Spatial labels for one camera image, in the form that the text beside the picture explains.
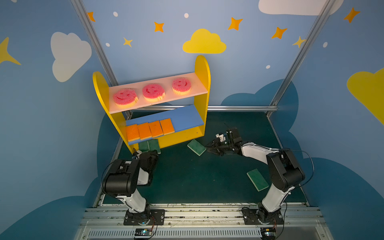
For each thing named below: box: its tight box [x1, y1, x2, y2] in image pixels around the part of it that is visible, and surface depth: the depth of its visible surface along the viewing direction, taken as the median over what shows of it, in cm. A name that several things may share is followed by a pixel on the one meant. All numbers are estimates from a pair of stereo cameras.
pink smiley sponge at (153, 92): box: [142, 83, 166, 103], surface depth 71 cm
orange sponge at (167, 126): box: [159, 118, 175, 136], surface depth 95 cm
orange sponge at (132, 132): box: [125, 124, 141, 142], surface depth 90 cm
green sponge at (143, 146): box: [139, 141, 150, 153], surface depth 100 cm
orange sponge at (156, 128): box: [148, 120, 165, 138], surface depth 93 cm
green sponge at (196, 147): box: [187, 139, 207, 156], surface depth 103 cm
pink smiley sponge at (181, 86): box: [171, 77, 192, 96], surface depth 75 cm
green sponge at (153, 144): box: [147, 139, 161, 154], surface depth 100 cm
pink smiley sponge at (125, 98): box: [113, 88, 139, 109], surface depth 68 cm
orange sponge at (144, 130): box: [137, 122, 153, 140], surface depth 92 cm
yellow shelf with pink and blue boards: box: [92, 55, 211, 154], surface depth 81 cm
